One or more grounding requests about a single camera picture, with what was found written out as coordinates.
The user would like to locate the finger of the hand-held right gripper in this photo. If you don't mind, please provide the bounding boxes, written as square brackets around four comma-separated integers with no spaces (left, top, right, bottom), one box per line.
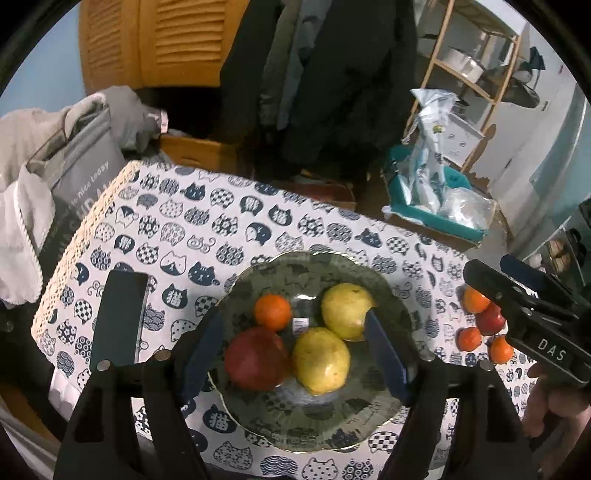
[500,254,583,308]
[463,260,539,315]

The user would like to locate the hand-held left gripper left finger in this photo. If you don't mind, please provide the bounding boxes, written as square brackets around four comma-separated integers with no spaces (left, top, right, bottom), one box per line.
[55,305,227,480]

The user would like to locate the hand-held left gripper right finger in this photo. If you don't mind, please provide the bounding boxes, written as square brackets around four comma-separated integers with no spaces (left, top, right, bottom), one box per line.
[365,309,539,480]

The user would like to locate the orange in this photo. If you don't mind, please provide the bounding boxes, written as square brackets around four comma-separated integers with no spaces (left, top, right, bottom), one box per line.
[462,285,491,315]
[489,335,515,365]

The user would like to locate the red apple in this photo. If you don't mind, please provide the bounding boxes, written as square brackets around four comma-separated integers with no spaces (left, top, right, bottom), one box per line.
[225,327,291,392]
[475,305,506,337]

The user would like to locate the small mandarin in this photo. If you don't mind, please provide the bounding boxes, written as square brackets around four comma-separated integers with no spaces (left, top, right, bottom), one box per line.
[254,294,293,332]
[457,327,483,352]

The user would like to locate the yellow pear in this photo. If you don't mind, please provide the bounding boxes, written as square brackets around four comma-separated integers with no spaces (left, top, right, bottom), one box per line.
[292,327,352,395]
[321,284,377,341]

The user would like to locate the grey glass plate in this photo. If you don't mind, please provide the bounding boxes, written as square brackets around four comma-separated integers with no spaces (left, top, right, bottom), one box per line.
[207,251,419,453]

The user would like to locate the person's right hand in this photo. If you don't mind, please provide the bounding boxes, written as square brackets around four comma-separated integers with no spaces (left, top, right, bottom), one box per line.
[521,364,591,438]

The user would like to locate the metal shoe rack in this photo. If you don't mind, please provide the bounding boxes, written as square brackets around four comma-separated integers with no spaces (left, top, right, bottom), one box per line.
[526,198,591,278]

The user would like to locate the clear plastic bag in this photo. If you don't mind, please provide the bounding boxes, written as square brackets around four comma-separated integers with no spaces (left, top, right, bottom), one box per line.
[438,187,497,229]

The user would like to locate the black smartphone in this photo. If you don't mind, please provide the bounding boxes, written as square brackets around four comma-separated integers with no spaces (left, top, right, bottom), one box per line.
[90,271,149,372]

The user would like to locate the cat print tablecloth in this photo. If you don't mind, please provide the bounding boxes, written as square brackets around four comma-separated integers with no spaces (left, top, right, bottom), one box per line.
[31,161,546,480]

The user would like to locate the teal plastic basket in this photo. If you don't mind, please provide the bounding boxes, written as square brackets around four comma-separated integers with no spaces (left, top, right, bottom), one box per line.
[382,145,490,243]

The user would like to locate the white patterned storage box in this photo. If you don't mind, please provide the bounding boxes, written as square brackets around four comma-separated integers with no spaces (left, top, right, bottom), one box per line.
[443,111,485,164]

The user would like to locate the white rice bag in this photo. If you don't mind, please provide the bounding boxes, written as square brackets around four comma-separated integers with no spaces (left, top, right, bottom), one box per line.
[402,88,458,210]

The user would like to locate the cardboard box with red packets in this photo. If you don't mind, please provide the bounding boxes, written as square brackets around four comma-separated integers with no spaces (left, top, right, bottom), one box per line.
[272,182,358,210]

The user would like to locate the dark hanging bags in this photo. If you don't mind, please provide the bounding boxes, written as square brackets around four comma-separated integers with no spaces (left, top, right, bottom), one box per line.
[501,46,546,109]

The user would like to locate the wooden shelf rack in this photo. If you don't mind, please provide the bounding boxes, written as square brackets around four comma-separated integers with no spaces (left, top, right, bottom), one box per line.
[404,0,525,174]

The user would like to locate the grey laundry basket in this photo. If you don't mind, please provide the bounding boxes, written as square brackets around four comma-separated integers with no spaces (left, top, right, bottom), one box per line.
[25,108,127,259]

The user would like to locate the white cooking pot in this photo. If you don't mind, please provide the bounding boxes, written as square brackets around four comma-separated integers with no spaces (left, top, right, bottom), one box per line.
[438,46,485,79]

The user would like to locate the grey bag with towels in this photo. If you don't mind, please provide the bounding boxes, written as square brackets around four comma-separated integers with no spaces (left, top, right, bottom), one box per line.
[0,92,112,308]

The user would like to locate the black hooded coat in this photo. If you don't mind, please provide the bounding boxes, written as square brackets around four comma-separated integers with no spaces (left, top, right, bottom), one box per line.
[281,0,419,181]

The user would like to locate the dark grey garment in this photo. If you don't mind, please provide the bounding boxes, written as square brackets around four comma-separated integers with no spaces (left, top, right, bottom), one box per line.
[104,85,169,153]

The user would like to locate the black jacket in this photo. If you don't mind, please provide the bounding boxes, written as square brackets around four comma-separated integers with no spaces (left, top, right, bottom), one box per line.
[219,0,282,134]

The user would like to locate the grey jacket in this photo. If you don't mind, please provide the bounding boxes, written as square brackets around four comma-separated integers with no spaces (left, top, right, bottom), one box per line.
[259,0,324,134]

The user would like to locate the wooden louvered wardrobe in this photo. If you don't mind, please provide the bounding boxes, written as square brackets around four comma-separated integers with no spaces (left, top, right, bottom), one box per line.
[78,0,252,90]

